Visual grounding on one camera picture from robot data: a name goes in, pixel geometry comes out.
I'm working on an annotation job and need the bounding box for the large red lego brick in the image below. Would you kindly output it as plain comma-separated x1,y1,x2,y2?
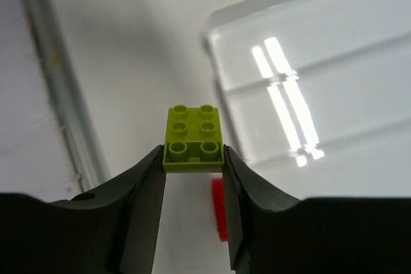
211,178,228,242

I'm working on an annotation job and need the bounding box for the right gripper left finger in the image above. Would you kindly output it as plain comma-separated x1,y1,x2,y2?
1,146,166,273

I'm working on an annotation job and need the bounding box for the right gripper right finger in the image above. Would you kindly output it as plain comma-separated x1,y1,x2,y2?
223,146,410,273

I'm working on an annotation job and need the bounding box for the white divided tray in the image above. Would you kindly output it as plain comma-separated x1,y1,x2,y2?
205,0,410,199

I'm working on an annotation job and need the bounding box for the green lego brick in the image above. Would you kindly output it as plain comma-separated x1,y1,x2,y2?
162,105,224,173

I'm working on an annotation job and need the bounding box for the aluminium front rail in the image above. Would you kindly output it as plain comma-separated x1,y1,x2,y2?
23,0,109,191

